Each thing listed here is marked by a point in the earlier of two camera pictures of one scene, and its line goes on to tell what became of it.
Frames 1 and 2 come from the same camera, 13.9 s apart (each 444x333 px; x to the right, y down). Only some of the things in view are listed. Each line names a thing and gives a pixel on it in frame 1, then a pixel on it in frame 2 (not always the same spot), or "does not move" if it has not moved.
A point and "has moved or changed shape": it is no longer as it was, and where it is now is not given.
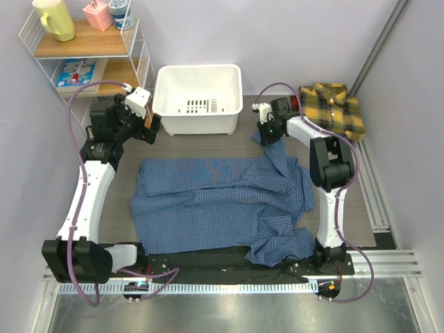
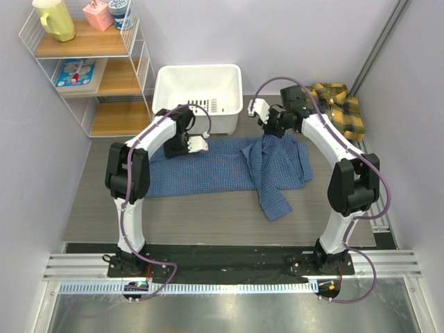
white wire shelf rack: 108,62 does not move
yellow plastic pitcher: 56,17 does not move
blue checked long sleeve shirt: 200,205 has moved or changed shape
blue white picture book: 76,73 does not move
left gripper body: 133,125 → 176,146
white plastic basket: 198,98 does not move
